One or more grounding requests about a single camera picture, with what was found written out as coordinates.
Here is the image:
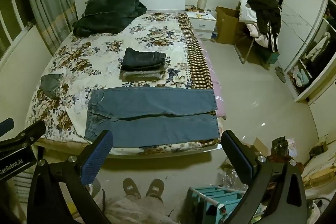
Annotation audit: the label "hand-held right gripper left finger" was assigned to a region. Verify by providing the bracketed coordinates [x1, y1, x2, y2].
[26, 130, 114, 224]

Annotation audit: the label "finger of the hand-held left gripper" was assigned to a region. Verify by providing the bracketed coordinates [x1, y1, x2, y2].
[0, 120, 46, 147]
[0, 118, 15, 135]

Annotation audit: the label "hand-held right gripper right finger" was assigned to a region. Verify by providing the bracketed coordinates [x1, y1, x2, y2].
[221, 130, 309, 224]

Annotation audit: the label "blue jeans pants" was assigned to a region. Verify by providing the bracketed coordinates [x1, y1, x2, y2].
[84, 87, 220, 148]

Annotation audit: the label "folded grey pants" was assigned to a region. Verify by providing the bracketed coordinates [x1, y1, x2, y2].
[119, 69, 164, 81]

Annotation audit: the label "clear plastic bag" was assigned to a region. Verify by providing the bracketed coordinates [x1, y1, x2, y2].
[220, 168, 250, 191]

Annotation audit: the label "teal rack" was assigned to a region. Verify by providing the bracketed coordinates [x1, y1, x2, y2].
[188, 186, 250, 224]

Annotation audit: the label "person's left shoe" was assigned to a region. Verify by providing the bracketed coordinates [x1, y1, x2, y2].
[123, 178, 142, 199]

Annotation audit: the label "person's shoe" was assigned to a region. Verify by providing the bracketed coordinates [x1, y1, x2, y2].
[146, 178, 165, 198]
[123, 178, 142, 199]

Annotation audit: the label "crumpled grey cloth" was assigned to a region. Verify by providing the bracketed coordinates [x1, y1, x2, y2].
[41, 73, 65, 100]

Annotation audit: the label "person's right shoe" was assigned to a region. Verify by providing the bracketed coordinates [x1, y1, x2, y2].
[146, 178, 165, 198]

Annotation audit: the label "person's legs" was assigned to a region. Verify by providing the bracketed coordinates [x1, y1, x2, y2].
[105, 195, 179, 224]

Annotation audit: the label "pair of grey slippers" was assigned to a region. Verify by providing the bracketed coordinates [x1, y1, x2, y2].
[275, 67, 286, 83]

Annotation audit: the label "window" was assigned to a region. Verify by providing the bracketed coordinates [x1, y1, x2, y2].
[0, 0, 34, 62]

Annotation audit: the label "metal chair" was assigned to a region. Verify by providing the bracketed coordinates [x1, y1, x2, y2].
[235, 35, 279, 65]

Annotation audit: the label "cardboard box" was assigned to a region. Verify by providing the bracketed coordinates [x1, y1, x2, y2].
[215, 6, 247, 45]

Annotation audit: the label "white nightstand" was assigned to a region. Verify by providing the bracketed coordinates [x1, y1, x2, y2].
[185, 11, 217, 39]

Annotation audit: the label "pile of white clothes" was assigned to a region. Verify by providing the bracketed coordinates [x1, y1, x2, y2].
[238, 0, 271, 47]

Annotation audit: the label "dark green jacket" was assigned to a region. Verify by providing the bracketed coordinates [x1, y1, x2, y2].
[72, 0, 147, 37]

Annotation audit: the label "black jacket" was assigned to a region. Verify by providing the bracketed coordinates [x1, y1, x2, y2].
[247, 0, 282, 52]

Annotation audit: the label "white wardrobe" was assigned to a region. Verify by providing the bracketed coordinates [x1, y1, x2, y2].
[273, 0, 336, 102]

